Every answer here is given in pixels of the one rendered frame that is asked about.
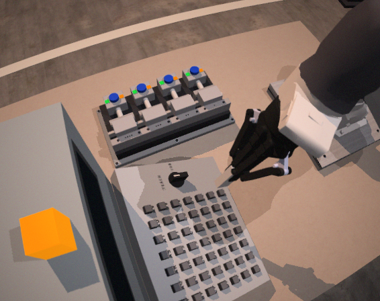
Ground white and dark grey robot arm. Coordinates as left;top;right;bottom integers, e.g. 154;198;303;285
278;0;380;158

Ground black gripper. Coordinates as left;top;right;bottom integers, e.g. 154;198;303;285
214;95;298;188

